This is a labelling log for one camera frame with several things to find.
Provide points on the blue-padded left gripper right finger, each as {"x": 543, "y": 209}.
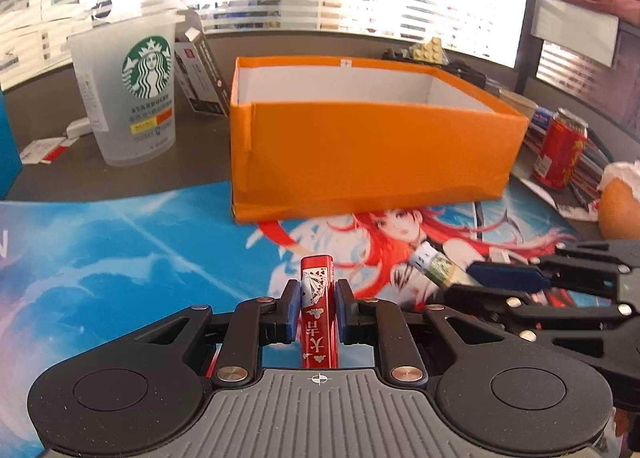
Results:
{"x": 382, "y": 325}

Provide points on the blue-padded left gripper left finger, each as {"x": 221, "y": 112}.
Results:
{"x": 243, "y": 333}

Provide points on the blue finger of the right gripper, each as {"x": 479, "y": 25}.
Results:
{"x": 524, "y": 278}

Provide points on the red stick package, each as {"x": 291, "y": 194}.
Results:
{"x": 317, "y": 317}

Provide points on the white green tube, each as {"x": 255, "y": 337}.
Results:
{"x": 441, "y": 270}

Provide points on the orange fruit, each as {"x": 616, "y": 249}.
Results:
{"x": 618, "y": 211}

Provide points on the stack of magazines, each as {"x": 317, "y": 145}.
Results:
{"x": 587, "y": 174}

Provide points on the red drink can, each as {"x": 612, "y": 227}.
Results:
{"x": 565, "y": 139}

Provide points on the brown paper cup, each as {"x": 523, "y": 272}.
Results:
{"x": 520, "y": 103}

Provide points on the anime printed desk mat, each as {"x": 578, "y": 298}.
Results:
{"x": 78, "y": 274}

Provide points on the orange cardboard box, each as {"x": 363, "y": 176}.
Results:
{"x": 319, "y": 136}

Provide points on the yellow toy brick block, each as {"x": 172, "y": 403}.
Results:
{"x": 430, "y": 52}

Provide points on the white charger block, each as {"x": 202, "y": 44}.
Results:
{"x": 78, "y": 128}

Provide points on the black white pen box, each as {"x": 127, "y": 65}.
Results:
{"x": 197, "y": 71}

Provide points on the white red card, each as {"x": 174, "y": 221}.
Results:
{"x": 44, "y": 150}

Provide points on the blue paper folder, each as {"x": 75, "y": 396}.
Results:
{"x": 10, "y": 161}

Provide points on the translucent Starbucks plastic cup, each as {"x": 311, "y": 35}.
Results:
{"x": 125, "y": 76}

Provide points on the black wire desk organizer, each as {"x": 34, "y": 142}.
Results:
{"x": 458, "y": 68}

